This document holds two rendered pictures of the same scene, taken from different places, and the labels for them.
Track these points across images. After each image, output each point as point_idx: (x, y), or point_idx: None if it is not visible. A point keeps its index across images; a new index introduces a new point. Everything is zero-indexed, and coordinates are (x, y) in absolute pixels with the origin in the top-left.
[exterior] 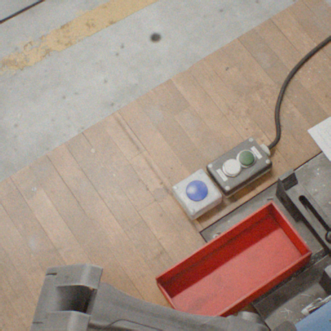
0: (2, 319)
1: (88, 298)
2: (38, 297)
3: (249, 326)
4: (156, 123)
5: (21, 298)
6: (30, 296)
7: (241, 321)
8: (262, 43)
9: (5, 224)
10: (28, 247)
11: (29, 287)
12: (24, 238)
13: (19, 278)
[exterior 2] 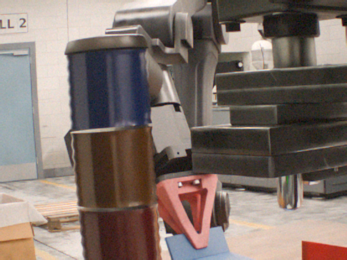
0: (248, 246)
1: (203, 25)
2: (274, 251)
3: (167, 3)
4: None
5: (271, 247)
6: (274, 249)
7: (172, 0)
8: None
9: (345, 234)
10: (326, 242)
11: (284, 247)
12: (334, 240)
13: (292, 244)
